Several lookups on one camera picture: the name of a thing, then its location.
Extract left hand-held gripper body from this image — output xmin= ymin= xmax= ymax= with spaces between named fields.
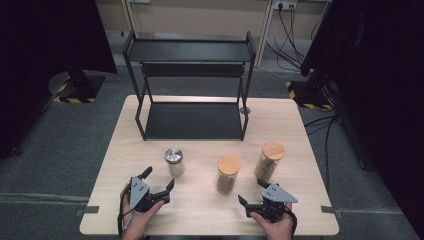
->
xmin=129 ymin=175 xmax=158 ymax=213

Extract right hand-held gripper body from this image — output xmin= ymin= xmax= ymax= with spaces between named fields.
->
xmin=260 ymin=183 xmax=299 ymax=224

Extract glass jar with metal lid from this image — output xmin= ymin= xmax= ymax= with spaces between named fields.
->
xmin=164 ymin=146 xmax=186 ymax=178

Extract glass jar with bamboo lid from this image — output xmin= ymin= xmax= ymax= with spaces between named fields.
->
xmin=215 ymin=153 xmax=242 ymax=196
xmin=253 ymin=140 xmax=286 ymax=183

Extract black metal two-tier rack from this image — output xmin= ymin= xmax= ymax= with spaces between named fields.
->
xmin=121 ymin=29 xmax=258 ymax=142

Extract person's left hand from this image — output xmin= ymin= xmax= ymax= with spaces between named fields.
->
xmin=120 ymin=184 xmax=165 ymax=236

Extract person's right hand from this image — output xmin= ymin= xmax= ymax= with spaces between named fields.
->
xmin=249 ymin=203 xmax=296 ymax=240

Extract stand base with hazard tape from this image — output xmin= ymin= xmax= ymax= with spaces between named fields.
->
xmin=285 ymin=79 xmax=334 ymax=111
xmin=49 ymin=71 xmax=106 ymax=104

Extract dark curtain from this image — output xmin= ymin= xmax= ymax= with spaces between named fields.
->
xmin=299 ymin=0 xmax=424 ymax=240

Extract white power strip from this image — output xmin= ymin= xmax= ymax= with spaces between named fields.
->
xmin=274 ymin=0 xmax=298 ymax=11

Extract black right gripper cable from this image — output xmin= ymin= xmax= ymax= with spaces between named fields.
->
xmin=285 ymin=206 xmax=299 ymax=240

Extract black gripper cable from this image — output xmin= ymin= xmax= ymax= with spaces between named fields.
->
xmin=116 ymin=186 xmax=133 ymax=239
xmin=285 ymin=206 xmax=299 ymax=240

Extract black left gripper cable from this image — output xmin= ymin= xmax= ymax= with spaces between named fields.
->
xmin=116 ymin=186 xmax=133 ymax=239

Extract grey table bracket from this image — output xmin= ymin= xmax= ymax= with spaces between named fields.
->
xmin=320 ymin=205 xmax=345 ymax=220
xmin=75 ymin=205 xmax=101 ymax=218

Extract black floor cables by curtain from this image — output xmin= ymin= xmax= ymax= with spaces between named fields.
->
xmin=304 ymin=109 xmax=338 ymax=195

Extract bundle of black floor cables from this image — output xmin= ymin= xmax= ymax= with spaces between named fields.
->
xmin=265 ymin=6 xmax=322 ymax=73

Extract white post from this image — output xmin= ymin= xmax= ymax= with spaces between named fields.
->
xmin=254 ymin=0 xmax=278 ymax=68

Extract black metal frame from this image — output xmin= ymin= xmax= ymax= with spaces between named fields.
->
xmin=0 ymin=0 xmax=118 ymax=160

